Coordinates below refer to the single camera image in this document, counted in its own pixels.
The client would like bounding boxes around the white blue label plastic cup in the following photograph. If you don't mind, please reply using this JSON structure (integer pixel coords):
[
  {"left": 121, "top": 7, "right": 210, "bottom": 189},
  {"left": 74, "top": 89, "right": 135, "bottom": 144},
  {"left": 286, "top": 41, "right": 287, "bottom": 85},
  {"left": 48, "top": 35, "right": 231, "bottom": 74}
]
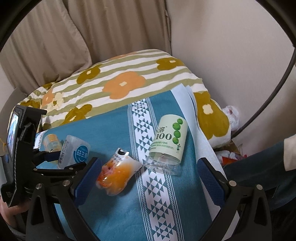
[{"left": 57, "top": 135, "right": 91, "bottom": 169}]

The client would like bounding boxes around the orange fruit label cup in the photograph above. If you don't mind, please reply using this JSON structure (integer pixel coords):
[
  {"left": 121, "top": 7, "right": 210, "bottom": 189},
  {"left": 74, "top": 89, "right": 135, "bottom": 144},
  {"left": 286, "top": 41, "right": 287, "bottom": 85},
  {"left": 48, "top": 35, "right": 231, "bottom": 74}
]
[{"left": 96, "top": 148, "right": 142, "bottom": 196}]

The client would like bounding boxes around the green label clear cup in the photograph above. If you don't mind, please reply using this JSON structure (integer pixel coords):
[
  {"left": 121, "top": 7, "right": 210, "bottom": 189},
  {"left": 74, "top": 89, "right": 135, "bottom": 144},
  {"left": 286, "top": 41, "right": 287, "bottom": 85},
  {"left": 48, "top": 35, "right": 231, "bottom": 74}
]
[{"left": 144, "top": 114, "right": 188, "bottom": 176}]

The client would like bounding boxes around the person's left hand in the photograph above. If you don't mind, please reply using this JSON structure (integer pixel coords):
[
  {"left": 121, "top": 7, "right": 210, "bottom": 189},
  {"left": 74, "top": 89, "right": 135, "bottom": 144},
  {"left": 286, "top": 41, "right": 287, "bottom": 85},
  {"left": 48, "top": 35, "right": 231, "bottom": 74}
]
[{"left": 1, "top": 197, "right": 30, "bottom": 228}]

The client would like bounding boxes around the orange label glass jar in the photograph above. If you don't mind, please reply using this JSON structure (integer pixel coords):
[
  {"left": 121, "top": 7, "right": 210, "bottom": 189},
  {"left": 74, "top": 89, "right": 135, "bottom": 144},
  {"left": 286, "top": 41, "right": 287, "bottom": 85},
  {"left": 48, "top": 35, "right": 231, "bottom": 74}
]
[{"left": 43, "top": 134, "right": 62, "bottom": 152}]

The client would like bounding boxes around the teal patterned tablecloth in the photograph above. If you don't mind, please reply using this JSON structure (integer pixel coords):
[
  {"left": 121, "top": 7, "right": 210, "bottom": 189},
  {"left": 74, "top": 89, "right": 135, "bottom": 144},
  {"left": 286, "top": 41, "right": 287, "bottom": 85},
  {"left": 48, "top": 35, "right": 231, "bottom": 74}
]
[{"left": 35, "top": 85, "right": 222, "bottom": 240}]

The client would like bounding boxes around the dark teal clothing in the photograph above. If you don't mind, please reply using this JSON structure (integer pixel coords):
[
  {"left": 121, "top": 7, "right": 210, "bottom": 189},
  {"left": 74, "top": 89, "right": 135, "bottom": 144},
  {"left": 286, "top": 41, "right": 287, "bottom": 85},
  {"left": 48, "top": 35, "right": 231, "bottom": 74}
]
[{"left": 224, "top": 136, "right": 295, "bottom": 209}]

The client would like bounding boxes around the floral striped duvet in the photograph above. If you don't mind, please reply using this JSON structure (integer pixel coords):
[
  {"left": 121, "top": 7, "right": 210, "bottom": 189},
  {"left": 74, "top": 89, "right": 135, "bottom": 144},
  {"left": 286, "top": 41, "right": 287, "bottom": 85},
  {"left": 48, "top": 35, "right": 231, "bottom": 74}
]
[{"left": 21, "top": 49, "right": 231, "bottom": 148}]

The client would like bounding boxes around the beige curtain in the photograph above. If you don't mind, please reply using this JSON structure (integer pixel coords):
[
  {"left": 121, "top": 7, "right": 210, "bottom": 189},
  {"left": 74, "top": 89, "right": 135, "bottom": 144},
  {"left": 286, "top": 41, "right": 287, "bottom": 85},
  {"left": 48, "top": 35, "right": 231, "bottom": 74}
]
[{"left": 1, "top": 1, "right": 171, "bottom": 94}]

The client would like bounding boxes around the black cable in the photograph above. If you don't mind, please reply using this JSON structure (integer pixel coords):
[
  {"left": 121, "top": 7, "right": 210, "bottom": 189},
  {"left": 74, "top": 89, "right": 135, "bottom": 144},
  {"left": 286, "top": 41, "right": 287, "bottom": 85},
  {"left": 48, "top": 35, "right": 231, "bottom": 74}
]
[{"left": 231, "top": 47, "right": 296, "bottom": 140}]

